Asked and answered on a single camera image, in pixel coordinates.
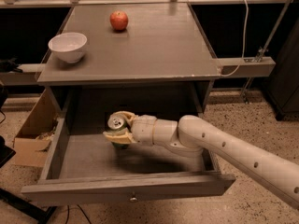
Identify brown cardboard box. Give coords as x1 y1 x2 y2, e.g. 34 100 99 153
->
13 91 58 167

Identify white ceramic bowl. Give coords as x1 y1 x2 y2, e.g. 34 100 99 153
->
48 32 88 63

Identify white cable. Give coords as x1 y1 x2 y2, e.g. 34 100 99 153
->
220 0 249 78

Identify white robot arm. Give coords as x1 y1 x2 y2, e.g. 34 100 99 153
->
104 111 299 209

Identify black floor cables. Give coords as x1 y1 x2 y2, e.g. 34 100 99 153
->
64 204 93 224

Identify grey wooden cabinet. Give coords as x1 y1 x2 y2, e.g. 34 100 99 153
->
38 3 218 133

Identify green soda can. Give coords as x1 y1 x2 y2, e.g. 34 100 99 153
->
107 115 130 149

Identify red apple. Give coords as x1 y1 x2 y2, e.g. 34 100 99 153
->
109 10 129 31

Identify black floor stand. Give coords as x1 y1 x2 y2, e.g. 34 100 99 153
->
0 136 56 224

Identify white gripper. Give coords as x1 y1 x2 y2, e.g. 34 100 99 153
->
103 111 157 146

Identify silver drawer knob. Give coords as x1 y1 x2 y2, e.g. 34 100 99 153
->
129 193 138 203

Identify open grey top drawer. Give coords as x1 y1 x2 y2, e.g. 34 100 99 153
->
21 109 235 206

